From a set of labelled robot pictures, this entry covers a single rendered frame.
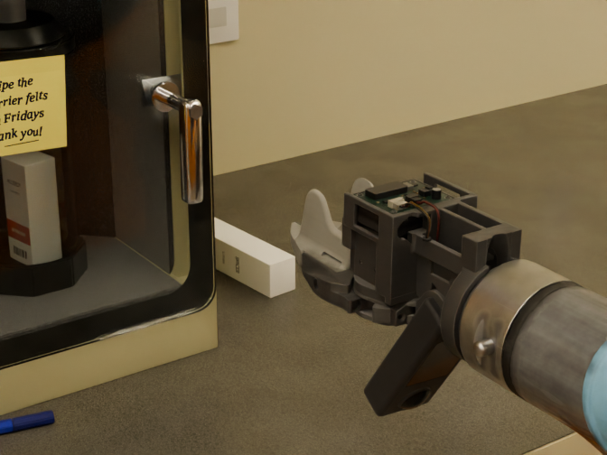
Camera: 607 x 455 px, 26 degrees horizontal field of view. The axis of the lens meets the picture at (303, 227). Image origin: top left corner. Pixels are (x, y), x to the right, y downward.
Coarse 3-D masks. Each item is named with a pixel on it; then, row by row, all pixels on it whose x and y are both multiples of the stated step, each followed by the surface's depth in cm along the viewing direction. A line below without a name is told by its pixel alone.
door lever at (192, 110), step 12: (168, 84) 110; (156, 96) 110; (168, 96) 109; (180, 96) 109; (156, 108) 110; (168, 108) 111; (180, 108) 107; (192, 108) 106; (180, 120) 108; (192, 120) 107; (180, 132) 108; (192, 132) 107; (180, 144) 108; (192, 144) 108; (180, 156) 109; (192, 156) 108; (192, 168) 108; (192, 180) 109; (192, 192) 109
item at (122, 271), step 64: (0, 0) 100; (64, 0) 103; (128, 0) 106; (192, 0) 109; (128, 64) 108; (192, 64) 111; (128, 128) 110; (0, 192) 105; (64, 192) 108; (128, 192) 112; (0, 256) 107; (64, 256) 110; (128, 256) 114; (192, 256) 118; (0, 320) 109; (64, 320) 112; (128, 320) 116
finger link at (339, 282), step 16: (304, 256) 92; (304, 272) 91; (320, 272) 90; (336, 272) 89; (352, 272) 89; (320, 288) 88; (336, 288) 87; (352, 288) 88; (336, 304) 87; (352, 304) 87; (368, 304) 87
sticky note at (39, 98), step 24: (0, 72) 101; (24, 72) 103; (48, 72) 104; (0, 96) 102; (24, 96) 103; (48, 96) 104; (0, 120) 103; (24, 120) 104; (48, 120) 105; (0, 144) 103; (24, 144) 105; (48, 144) 106
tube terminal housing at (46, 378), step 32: (192, 320) 122; (64, 352) 115; (96, 352) 116; (128, 352) 119; (160, 352) 121; (192, 352) 123; (0, 384) 112; (32, 384) 114; (64, 384) 116; (96, 384) 118
